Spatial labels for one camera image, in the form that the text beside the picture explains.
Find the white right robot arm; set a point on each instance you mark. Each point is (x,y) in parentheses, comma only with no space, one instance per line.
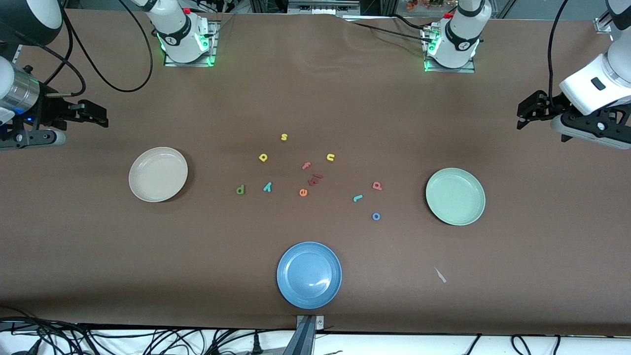
(182,34)

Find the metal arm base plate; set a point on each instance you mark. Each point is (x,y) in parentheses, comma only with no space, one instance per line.
(213,44)
(468,69)

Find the black power plug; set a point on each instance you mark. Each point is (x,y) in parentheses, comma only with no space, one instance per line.
(256,345)

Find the orange flower decoration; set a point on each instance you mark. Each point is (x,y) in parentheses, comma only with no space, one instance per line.
(419,5)

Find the light green plate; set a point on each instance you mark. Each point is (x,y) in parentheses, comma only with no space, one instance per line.
(456,197)

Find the brown table mat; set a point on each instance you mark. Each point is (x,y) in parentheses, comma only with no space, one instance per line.
(542,246)

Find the aluminium frame rail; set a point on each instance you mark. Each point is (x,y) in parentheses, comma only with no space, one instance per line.
(16,53)
(602,24)

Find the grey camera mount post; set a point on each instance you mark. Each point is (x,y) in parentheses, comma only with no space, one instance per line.
(306,340)

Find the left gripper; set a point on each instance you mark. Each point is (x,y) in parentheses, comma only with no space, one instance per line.
(546,104)

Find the beige plate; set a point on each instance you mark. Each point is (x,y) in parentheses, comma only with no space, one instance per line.
(157,175)

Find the silver metal box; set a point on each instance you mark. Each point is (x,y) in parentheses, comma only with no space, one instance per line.
(320,7)

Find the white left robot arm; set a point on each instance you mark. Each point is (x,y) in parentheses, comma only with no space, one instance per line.
(461,34)

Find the dark red foam letter k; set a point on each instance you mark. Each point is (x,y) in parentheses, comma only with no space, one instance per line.
(313,180)

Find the blue plate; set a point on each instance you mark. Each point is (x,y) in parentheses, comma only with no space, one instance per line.
(309,275)

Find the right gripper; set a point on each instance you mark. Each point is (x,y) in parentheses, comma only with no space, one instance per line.
(51,107)

